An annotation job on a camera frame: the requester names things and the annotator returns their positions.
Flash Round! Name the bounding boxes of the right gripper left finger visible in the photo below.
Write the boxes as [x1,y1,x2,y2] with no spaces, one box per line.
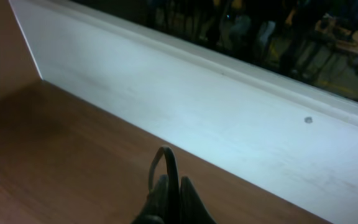
[131,175,168,224]

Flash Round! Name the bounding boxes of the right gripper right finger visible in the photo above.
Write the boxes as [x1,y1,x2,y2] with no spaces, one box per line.
[180,176,216,224]

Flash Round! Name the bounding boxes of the thin black cable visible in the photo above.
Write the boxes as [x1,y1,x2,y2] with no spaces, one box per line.
[147,145,180,224]

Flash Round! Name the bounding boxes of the window with dark reflections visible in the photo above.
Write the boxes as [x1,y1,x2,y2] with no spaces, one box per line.
[81,0,358,85]

